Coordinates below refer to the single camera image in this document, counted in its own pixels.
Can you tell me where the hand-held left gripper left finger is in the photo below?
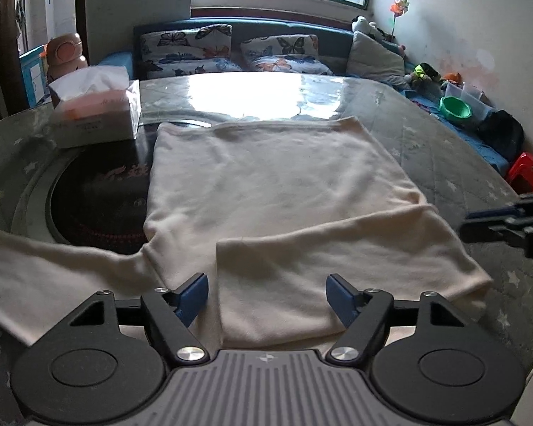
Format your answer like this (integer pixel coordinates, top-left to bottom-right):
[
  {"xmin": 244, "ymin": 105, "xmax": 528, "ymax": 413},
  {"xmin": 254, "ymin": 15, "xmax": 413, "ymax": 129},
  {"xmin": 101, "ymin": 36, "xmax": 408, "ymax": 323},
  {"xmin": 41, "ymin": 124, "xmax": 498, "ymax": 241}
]
[{"xmin": 68, "ymin": 272, "xmax": 210, "ymax": 365}]

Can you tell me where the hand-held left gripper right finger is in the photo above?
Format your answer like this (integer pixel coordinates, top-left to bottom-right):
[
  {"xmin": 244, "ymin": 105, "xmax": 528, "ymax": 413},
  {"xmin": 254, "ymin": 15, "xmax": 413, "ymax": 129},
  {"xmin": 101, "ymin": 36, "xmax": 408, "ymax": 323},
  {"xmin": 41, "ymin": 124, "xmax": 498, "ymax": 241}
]
[{"xmin": 325, "ymin": 274, "xmax": 465, "ymax": 365}]

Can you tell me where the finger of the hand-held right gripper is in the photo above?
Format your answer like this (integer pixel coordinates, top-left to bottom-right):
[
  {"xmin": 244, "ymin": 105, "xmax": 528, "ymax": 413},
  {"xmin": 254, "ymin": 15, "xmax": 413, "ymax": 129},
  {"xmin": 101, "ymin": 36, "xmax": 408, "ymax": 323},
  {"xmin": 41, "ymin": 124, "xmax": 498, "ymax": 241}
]
[
  {"xmin": 465, "ymin": 189, "xmax": 533, "ymax": 222},
  {"xmin": 458, "ymin": 218, "xmax": 533, "ymax": 258}
]

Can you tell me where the cream sweater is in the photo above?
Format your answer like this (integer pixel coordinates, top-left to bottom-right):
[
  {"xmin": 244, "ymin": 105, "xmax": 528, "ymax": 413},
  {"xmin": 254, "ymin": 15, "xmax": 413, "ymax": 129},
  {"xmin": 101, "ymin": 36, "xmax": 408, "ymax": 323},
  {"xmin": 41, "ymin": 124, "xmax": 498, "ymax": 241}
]
[{"xmin": 0, "ymin": 116, "xmax": 494, "ymax": 350}]

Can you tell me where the red plastic stool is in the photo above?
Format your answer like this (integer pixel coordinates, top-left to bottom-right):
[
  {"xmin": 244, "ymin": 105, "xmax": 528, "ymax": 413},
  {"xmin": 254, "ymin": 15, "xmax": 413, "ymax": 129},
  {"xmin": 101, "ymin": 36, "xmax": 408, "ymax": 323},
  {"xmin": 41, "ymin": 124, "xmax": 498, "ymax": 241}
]
[{"xmin": 505, "ymin": 152, "xmax": 533, "ymax": 195}]

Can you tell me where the black bag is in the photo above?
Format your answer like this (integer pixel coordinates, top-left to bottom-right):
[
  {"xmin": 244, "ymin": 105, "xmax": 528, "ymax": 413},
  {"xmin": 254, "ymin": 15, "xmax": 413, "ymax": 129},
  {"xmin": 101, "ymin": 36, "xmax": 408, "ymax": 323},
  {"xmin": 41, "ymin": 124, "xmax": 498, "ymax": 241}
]
[{"xmin": 477, "ymin": 110, "xmax": 525, "ymax": 161}]

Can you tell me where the grey quilted star table cover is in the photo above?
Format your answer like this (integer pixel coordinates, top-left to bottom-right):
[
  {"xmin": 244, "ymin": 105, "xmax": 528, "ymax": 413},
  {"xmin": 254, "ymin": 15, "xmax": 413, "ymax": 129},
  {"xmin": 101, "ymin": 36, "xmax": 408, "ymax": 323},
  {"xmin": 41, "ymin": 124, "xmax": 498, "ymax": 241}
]
[{"xmin": 0, "ymin": 73, "xmax": 533, "ymax": 426}]

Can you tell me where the green plastic bowl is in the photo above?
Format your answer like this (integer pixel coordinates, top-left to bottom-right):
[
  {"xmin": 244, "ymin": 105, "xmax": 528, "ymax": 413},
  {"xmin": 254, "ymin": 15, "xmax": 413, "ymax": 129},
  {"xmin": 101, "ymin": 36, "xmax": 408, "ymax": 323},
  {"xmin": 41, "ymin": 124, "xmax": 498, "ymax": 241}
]
[{"xmin": 439, "ymin": 96, "xmax": 473, "ymax": 126}]

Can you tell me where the clear plastic container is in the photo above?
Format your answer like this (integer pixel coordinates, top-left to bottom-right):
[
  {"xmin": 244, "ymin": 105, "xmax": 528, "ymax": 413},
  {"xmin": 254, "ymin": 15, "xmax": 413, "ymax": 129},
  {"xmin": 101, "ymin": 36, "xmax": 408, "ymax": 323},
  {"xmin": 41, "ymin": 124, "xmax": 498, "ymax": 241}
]
[{"xmin": 444, "ymin": 82, "xmax": 495, "ymax": 121}]

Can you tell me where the round black heater plate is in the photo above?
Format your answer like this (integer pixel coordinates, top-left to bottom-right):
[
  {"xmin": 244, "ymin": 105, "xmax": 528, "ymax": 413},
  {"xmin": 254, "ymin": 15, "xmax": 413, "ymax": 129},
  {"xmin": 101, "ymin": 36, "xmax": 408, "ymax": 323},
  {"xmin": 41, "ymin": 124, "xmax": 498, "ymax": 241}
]
[{"xmin": 11, "ymin": 118, "xmax": 214, "ymax": 256}]

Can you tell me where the green and black toy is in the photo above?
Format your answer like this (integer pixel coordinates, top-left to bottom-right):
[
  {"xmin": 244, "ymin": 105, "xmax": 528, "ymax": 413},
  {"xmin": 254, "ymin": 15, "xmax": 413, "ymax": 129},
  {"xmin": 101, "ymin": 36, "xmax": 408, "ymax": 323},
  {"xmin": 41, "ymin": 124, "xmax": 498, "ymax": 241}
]
[{"xmin": 410, "ymin": 63, "xmax": 441, "ymax": 86}]

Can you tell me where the grey cushion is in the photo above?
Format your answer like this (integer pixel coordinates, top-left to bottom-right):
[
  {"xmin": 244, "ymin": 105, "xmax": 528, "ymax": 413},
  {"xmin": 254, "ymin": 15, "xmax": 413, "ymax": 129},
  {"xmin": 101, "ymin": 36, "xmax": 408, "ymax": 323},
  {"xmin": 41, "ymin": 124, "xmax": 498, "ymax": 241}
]
[{"xmin": 346, "ymin": 31, "xmax": 408, "ymax": 86}]

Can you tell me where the white tissue box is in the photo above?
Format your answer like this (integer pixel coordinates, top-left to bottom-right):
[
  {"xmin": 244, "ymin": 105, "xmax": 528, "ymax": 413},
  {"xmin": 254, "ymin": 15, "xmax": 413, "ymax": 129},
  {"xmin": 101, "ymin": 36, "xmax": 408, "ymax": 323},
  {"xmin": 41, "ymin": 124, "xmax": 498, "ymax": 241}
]
[{"xmin": 48, "ymin": 66, "xmax": 142, "ymax": 149}]

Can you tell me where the colourful pinwheel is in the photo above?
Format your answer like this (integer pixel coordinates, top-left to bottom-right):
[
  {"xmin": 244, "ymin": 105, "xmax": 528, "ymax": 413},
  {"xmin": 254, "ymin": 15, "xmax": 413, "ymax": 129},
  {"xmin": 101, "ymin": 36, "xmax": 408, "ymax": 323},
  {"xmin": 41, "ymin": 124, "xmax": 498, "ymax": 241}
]
[{"xmin": 389, "ymin": 0, "xmax": 412, "ymax": 38}]

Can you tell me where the white plush toy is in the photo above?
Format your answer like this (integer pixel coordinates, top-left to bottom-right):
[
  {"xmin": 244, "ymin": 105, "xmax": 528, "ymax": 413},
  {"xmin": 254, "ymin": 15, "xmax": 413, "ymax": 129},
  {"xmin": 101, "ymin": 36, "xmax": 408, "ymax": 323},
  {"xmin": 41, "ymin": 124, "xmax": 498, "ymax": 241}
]
[{"xmin": 351, "ymin": 16, "xmax": 386, "ymax": 39}]

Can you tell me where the blue sofa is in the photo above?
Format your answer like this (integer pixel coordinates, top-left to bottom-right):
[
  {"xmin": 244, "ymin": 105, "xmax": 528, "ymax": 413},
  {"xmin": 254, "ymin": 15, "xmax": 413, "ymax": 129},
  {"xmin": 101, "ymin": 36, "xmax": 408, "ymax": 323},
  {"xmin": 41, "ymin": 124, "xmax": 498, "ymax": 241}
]
[{"xmin": 98, "ymin": 20, "xmax": 512, "ymax": 177}]

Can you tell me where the pink water bottle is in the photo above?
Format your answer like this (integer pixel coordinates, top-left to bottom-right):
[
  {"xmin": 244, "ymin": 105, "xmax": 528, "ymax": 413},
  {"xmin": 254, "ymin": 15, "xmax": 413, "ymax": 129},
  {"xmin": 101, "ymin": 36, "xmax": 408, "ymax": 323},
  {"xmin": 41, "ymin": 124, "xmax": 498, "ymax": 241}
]
[{"xmin": 43, "ymin": 33, "xmax": 88, "ymax": 86}]

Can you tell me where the blue cardboard box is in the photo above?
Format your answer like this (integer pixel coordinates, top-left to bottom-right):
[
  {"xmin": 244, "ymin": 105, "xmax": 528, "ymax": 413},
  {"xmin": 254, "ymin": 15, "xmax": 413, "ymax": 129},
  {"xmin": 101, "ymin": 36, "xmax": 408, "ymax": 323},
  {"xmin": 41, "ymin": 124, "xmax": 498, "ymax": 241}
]
[{"xmin": 19, "ymin": 44, "xmax": 50, "ymax": 108}]

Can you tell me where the dark wooden door frame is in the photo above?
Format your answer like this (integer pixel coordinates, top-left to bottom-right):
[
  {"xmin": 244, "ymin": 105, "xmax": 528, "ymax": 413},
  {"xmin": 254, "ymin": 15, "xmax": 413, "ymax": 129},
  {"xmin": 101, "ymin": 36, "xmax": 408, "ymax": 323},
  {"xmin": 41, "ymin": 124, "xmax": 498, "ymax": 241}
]
[{"xmin": 0, "ymin": 0, "xmax": 29, "ymax": 114}]

